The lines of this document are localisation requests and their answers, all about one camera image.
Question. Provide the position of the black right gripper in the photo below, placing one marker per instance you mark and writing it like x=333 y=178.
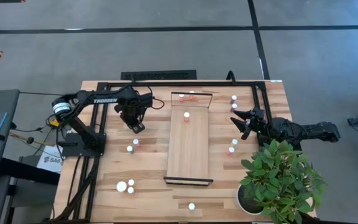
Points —
x=257 y=126

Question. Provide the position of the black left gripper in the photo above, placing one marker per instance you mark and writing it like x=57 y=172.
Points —
x=130 y=115

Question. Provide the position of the purple medicine bottle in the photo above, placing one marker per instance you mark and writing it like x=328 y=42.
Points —
x=234 y=107
x=233 y=99

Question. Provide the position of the yellow-green medicine bottle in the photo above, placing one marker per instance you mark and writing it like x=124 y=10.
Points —
x=234 y=142

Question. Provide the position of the purple bottle pink pills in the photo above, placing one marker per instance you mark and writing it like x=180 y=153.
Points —
x=136 y=142

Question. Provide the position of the salmon medicine bottle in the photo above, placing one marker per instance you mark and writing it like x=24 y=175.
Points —
x=231 y=151

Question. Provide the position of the small jar with pink contents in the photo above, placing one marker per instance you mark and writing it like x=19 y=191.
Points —
x=130 y=149

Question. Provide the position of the salmon bottle orange pills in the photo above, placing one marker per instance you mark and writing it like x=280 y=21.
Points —
x=181 y=97

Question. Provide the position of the orange bottle with white cap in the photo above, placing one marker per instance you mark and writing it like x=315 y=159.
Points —
x=186 y=116

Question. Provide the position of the yellow medicine bottle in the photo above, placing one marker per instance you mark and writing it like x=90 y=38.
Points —
x=131 y=182

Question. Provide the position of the large orange medicine bottle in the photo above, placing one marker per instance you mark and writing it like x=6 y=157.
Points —
x=121 y=186

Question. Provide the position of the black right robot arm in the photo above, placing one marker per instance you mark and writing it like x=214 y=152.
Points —
x=319 y=129

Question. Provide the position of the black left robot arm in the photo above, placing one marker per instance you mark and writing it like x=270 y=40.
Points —
x=104 y=100

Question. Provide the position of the black floor vent grille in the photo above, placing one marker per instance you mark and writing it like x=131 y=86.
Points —
x=158 y=75

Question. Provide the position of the white corner sticker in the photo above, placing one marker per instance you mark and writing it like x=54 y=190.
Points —
x=276 y=81

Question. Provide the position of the green leafy plant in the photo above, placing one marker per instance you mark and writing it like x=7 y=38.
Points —
x=278 y=180

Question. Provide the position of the white plant pot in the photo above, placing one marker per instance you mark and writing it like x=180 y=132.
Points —
x=246 y=205

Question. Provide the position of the white printed paper sheet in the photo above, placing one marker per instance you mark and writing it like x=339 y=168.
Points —
x=50 y=160

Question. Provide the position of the white piece near bottom edge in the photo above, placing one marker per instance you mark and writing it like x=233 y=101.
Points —
x=191 y=206

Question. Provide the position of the black round plug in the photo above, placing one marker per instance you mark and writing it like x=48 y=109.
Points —
x=30 y=140

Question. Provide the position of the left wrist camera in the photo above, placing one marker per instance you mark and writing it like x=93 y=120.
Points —
x=138 y=125

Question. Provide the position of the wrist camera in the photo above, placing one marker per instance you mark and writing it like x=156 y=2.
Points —
x=257 y=111
x=138 y=125

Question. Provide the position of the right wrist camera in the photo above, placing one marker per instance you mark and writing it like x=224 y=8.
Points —
x=257 y=111

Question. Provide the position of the black aluminium table frame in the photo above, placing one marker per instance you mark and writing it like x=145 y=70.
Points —
x=182 y=84

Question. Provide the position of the wooden shelf black frame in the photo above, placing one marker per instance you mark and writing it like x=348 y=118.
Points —
x=188 y=149

